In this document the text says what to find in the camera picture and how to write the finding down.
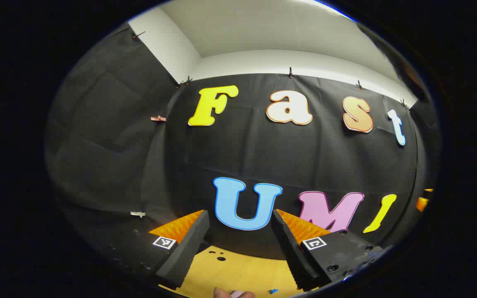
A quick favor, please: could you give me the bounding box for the wooden desktop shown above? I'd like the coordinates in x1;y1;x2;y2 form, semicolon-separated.
160;244;318;298

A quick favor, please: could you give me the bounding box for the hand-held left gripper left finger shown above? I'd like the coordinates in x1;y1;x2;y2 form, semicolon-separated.
94;209;210;290

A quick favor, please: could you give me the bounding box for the black backdrop cloth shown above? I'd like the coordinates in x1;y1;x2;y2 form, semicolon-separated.
45;27;442;265

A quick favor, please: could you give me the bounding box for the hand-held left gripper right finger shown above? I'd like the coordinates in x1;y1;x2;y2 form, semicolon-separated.
271;209;384;292

